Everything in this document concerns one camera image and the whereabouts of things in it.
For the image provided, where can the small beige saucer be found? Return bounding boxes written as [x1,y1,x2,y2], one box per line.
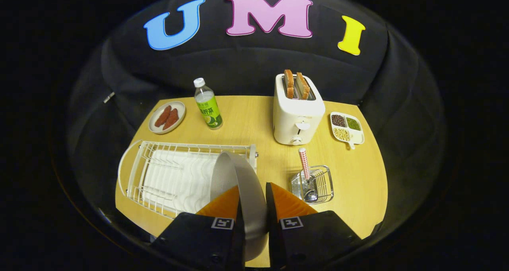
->
[148,101,186,135]

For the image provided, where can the spoon with checkered handle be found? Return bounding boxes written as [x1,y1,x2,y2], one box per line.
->
[298,147,319,203]

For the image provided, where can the white wire dish rack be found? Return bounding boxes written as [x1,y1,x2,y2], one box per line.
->
[118,140,258,220]

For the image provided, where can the white toaster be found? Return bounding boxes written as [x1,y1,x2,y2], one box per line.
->
[273,73,326,145]

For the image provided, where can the red sausage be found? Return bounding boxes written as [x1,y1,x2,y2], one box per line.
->
[155,105,172,128]
[163,108,179,130]

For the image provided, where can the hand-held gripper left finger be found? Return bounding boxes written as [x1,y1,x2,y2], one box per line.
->
[150,185,246,269]

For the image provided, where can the white divided dish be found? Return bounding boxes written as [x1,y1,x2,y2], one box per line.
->
[330,112,365,149]

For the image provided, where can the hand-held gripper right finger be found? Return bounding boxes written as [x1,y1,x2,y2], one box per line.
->
[265,182,362,269]

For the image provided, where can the green label drink bottle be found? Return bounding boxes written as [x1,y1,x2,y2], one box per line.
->
[194,77,223,130]

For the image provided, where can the black backdrop cloth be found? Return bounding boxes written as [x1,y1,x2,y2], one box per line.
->
[68,0,444,240]

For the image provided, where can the grey plate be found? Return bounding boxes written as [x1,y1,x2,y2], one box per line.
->
[210,152,268,262]

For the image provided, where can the metal wire basket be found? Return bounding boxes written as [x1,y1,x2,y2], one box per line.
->
[290,165,334,205]

